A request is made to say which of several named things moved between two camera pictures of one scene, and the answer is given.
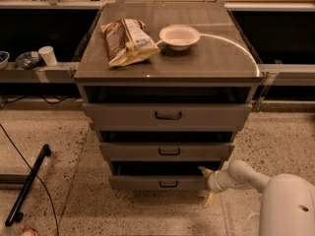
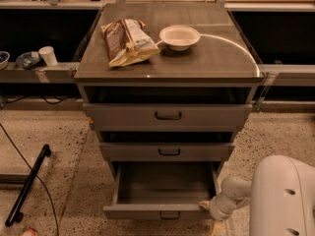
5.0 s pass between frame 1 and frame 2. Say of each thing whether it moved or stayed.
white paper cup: stayed
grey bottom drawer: moved
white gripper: moved
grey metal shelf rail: stayed
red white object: stayed
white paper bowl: stayed
